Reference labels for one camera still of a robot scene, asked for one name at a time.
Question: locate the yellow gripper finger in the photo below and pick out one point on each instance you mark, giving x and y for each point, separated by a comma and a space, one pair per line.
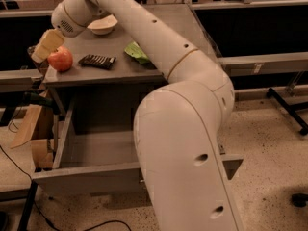
49, 42

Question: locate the red apple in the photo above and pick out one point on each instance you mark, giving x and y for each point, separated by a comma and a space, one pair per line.
61, 60

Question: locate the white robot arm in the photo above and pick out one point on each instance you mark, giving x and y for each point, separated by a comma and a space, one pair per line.
190, 73

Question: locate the open grey top drawer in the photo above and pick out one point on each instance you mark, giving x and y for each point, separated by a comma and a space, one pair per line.
89, 174

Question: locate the white bowl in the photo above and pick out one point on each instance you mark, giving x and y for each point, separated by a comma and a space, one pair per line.
103, 26

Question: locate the dark chocolate bar wrapper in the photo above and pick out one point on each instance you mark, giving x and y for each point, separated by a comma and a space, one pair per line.
97, 61

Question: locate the grey cabinet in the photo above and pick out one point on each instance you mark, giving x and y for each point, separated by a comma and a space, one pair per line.
179, 17

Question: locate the green chip bag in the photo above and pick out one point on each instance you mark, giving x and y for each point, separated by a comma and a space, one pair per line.
133, 50

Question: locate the cardboard box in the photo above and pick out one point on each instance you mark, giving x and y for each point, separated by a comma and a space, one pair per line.
37, 130

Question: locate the black chair base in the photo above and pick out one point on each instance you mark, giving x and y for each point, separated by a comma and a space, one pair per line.
299, 200

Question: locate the green tool handle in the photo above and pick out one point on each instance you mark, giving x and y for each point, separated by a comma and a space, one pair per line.
33, 98

